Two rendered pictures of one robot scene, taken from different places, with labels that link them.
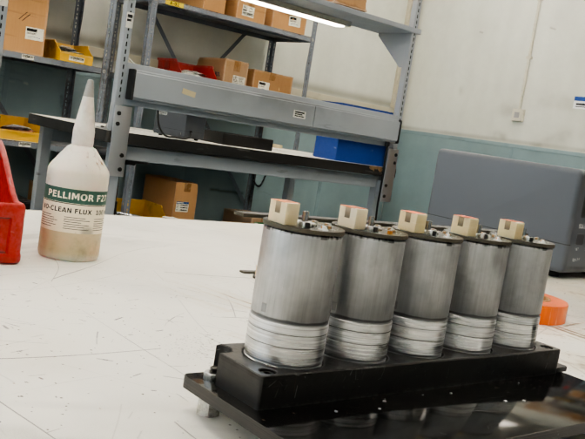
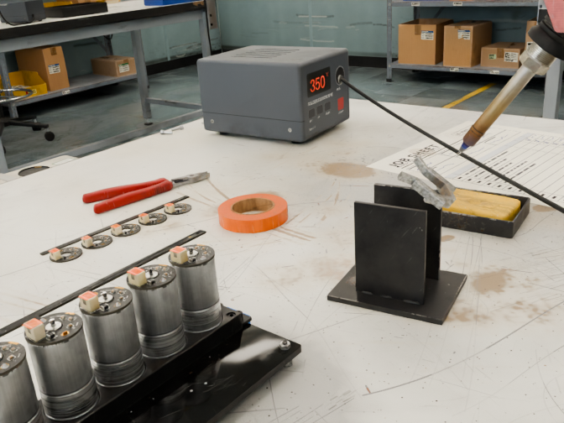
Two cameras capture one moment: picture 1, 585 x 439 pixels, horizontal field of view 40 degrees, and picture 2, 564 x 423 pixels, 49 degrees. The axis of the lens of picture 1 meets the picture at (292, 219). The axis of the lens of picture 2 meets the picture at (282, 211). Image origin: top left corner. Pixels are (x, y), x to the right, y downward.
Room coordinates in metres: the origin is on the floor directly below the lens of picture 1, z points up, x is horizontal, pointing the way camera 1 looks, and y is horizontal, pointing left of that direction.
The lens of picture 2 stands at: (0.00, -0.09, 0.96)
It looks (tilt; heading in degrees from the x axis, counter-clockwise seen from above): 23 degrees down; 350
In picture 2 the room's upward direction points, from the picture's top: 4 degrees counter-clockwise
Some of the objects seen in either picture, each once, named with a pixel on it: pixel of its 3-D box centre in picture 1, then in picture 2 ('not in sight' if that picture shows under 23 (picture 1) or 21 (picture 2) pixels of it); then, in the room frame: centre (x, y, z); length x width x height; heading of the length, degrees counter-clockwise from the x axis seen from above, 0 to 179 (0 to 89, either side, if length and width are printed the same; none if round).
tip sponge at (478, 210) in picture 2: not in sight; (473, 209); (0.43, -0.32, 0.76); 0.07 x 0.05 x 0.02; 46
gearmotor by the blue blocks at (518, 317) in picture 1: (510, 299); (196, 294); (0.31, -0.09, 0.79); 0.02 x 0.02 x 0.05
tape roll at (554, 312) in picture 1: (517, 302); (253, 212); (0.49, -0.15, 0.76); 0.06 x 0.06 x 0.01
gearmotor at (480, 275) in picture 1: (465, 300); (158, 316); (0.29, -0.07, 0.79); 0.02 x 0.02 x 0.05
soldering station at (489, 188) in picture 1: (527, 212); (275, 92); (0.77, -0.22, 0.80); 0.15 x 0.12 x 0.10; 45
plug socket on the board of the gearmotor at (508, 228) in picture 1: (512, 229); (180, 254); (0.31, -0.08, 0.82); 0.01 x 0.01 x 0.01; 40
